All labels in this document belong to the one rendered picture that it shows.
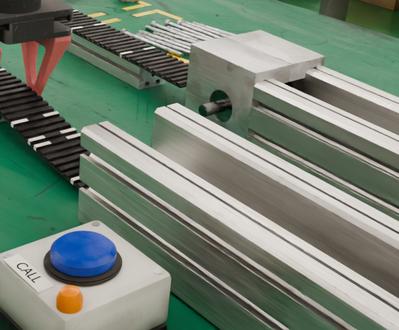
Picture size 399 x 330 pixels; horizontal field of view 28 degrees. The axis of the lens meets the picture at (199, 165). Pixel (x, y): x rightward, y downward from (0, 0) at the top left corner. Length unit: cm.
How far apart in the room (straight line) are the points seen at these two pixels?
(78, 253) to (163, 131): 20
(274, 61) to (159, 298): 33
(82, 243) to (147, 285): 5
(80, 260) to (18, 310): 5
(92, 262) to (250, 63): 33
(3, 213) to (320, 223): 26
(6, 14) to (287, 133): 27
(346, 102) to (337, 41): 42
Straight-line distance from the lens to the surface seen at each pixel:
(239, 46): 79
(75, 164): 71
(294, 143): 71
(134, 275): 49
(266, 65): 74
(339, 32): 122
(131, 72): 93
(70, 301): 45
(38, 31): 75
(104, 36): 97
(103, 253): 48
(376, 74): 106
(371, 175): 66
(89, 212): 63
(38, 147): 73
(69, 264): 47
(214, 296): 53
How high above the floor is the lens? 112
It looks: 27 degrees down
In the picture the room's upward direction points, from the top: 6 degrees clockwise
